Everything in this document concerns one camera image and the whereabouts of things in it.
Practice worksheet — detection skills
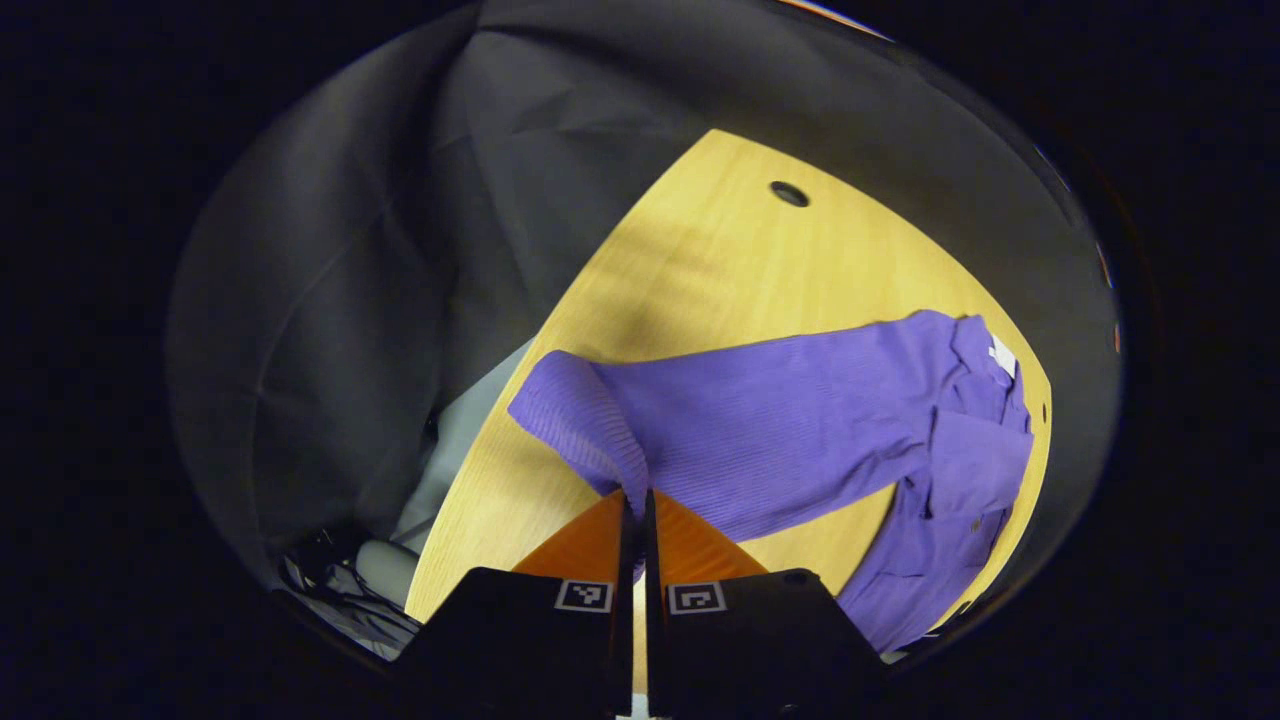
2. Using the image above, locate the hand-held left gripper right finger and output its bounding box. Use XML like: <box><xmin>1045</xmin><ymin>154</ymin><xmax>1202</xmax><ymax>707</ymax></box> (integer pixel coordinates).
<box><xmin>644</xmin><ymin>488</ymin><xmax>889</xmax><ymax>720</ymax></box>

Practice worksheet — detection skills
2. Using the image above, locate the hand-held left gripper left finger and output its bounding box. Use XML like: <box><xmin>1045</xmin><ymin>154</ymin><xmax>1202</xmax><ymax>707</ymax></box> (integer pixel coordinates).
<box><xmin>396</xmin><ymin>489</ymin><xmax>638</xmax><ymax>719</ymax></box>

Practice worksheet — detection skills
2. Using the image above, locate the pale rounded object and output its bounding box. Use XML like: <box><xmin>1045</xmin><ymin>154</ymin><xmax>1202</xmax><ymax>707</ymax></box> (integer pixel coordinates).
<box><xmin>355</xmin><ymin>540</ymin><xmax>421</xmax><ymax>606</ymax></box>

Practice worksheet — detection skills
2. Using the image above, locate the purple button shirt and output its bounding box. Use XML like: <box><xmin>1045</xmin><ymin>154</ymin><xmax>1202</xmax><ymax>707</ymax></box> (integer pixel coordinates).
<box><xmin>507</xmin><ymin>310</ymin><xmax>1034</xmax><ymax>654</ymax></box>

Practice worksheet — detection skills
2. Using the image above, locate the pile of dark cables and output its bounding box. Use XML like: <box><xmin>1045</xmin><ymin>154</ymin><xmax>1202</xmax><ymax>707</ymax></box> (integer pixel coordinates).
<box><xmin>278</xmin><ymin>528</ymin><xmax>423</xmax><ymax>656</ymax></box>

